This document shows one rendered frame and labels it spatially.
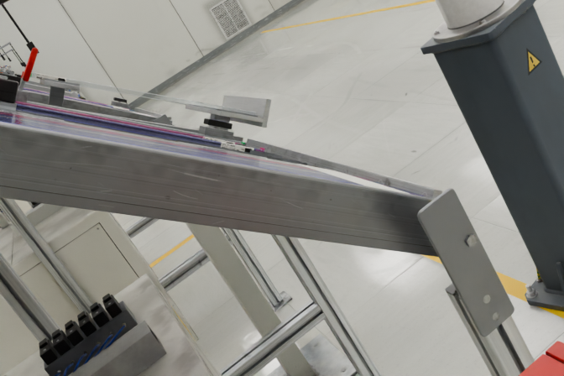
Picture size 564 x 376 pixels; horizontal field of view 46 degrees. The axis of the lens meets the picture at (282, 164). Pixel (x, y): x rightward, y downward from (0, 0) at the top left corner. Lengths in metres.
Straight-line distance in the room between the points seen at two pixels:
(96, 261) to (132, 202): 1.52
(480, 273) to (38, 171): 0.45
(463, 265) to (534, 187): 0.82
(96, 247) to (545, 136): 1.34
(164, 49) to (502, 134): 7.62
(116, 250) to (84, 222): 0.13
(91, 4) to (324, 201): 8.17
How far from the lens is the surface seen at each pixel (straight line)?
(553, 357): 0.43
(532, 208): 1.56
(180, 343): 1.03
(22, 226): 2.06
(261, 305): 1.74
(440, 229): 0.69
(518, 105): 1.40
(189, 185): 0.62
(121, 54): 8.77
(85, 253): 2.12
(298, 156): 1.09
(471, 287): 0.73
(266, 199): 0.64
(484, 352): 0.81
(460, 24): 1.40
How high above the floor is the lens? 1.06
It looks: 18 degrees down
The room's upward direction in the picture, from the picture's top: 31 degrees counter-clockwise
